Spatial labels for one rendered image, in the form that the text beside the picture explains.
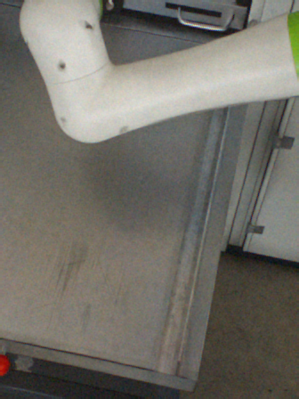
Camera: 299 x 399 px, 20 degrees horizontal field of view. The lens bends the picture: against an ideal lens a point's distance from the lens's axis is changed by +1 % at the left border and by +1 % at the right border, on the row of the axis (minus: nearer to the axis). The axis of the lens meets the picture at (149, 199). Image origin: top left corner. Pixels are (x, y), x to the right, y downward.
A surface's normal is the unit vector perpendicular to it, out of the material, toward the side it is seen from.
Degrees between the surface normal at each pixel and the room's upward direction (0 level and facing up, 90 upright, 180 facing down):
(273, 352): 0
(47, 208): 0
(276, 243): 90
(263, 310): 0
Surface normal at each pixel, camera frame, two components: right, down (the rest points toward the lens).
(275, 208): -0.21, 0.84
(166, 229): 0.04, -0.51
